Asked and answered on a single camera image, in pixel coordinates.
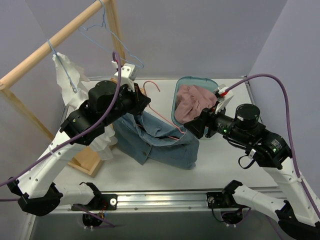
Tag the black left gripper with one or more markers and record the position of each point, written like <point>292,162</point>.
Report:
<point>139,100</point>

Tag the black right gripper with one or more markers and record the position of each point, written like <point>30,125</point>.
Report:
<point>204,122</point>

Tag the pink wire hanger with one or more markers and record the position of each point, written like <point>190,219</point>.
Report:
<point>144,91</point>

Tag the pink ruffled skirt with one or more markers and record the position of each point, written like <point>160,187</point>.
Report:
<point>190,101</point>

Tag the blue denim skirt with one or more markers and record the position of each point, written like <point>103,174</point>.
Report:
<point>144,137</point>

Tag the white ruffled skirt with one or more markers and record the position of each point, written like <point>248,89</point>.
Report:
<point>71,78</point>

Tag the blue wire hanger front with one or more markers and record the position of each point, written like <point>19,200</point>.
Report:
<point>110,45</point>

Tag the blue wire hanger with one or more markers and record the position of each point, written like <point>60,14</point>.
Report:
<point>110,45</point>
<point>74,88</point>

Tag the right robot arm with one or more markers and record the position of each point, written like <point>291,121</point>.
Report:
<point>295,214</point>

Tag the teal plastic tray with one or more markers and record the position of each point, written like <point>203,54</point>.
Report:
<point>206,83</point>

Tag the wooden clothes rack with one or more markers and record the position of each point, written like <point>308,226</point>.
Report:
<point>12,77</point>

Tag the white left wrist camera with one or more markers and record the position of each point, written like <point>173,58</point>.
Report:
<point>125,75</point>

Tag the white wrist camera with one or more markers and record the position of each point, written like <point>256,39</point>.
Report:
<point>125,75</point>
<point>223,96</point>

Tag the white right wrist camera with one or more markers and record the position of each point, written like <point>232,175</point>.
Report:
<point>223,96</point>

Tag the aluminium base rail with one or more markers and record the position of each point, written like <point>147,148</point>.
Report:
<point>161,201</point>

